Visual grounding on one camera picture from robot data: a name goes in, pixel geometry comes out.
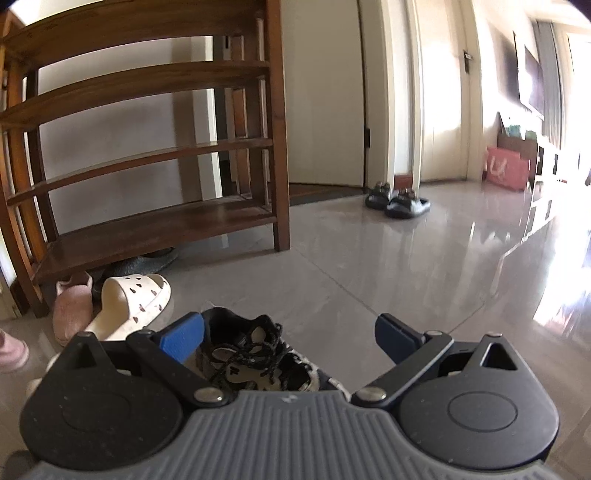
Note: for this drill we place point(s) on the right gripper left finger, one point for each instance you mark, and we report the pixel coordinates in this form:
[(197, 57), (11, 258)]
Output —
[(162, 356)]

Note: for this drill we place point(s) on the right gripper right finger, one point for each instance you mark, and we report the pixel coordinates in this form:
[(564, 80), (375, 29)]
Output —
[(414, 355)]

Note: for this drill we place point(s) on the cream heart slide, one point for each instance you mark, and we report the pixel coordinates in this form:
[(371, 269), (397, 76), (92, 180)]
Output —
[(129, 304)]

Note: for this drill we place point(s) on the black white laced sneaker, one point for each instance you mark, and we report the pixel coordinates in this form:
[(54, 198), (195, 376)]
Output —
[(239, 353)]

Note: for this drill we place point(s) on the dark green textured slide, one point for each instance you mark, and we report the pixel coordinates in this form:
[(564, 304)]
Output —
[(150, 263)]

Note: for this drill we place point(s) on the pink plush slipper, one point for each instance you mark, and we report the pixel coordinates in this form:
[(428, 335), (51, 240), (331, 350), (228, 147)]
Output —
[(73, 306), (14, 353)]

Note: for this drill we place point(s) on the dark slipper far right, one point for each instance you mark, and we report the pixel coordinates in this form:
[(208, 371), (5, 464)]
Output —
[(407, 204)]

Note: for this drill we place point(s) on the dark slipper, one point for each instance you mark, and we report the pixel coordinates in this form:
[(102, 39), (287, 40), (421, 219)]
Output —
[(407, 204), (379, 196)]

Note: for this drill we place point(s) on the dark slipper far left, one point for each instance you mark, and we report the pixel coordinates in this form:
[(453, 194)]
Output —
[(379, 196)]

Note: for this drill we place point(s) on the brown wooden shoe rack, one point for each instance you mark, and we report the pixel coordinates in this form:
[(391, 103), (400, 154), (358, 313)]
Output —
[(129, 127)]

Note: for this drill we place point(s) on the pink box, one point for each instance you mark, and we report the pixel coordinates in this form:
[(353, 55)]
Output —
[(507, 169)]

